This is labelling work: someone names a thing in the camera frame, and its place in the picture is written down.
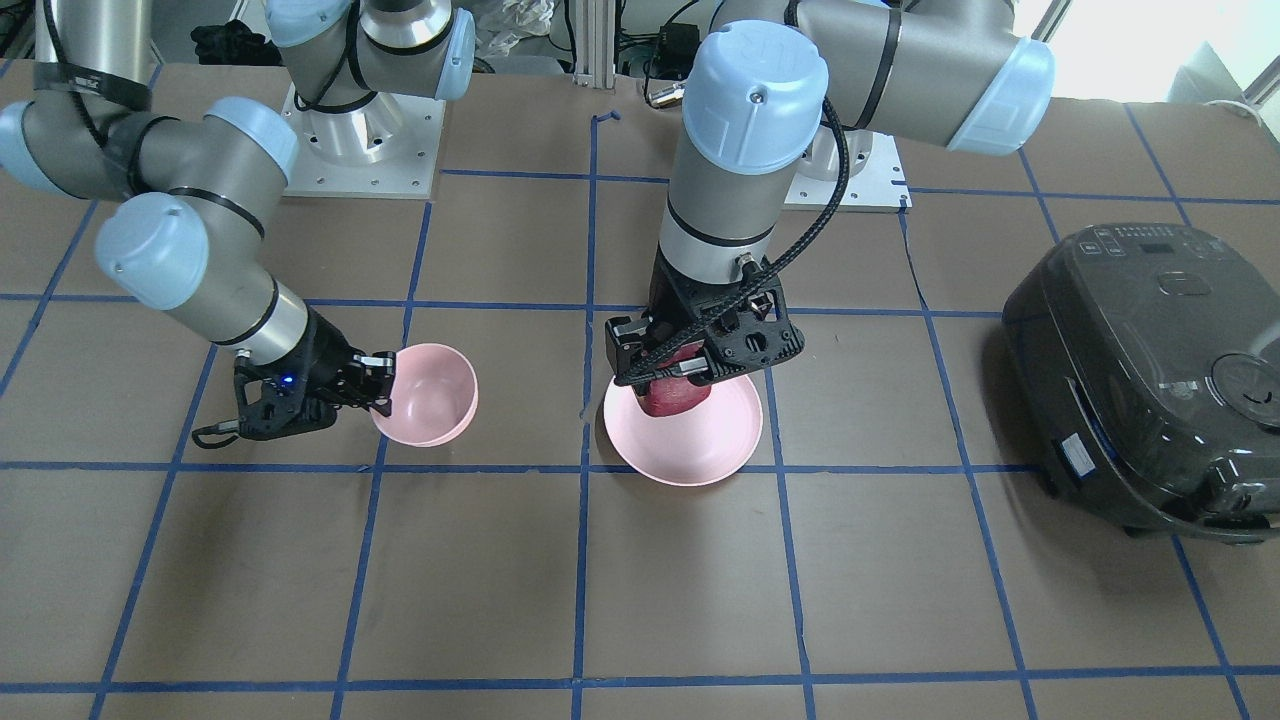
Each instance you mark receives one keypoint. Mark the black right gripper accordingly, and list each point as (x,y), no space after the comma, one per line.
(322,359)

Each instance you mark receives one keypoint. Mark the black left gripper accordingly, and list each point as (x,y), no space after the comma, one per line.
(668,296)

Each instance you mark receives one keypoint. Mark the pink bowl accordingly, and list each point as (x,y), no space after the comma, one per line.
(433,398)

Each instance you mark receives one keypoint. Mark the red apple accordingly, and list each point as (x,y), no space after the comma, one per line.
(671,396)

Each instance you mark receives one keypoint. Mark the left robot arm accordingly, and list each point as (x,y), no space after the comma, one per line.
(763,160)

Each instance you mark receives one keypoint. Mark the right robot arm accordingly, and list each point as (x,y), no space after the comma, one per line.
(194,198)

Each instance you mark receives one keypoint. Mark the pink plate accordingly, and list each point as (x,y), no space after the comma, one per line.
(708,443)

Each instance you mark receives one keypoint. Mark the dark rice cooker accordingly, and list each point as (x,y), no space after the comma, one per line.
(1148,352)

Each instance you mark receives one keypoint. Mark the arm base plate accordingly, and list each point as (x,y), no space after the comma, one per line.
(386,150)
(876,182)

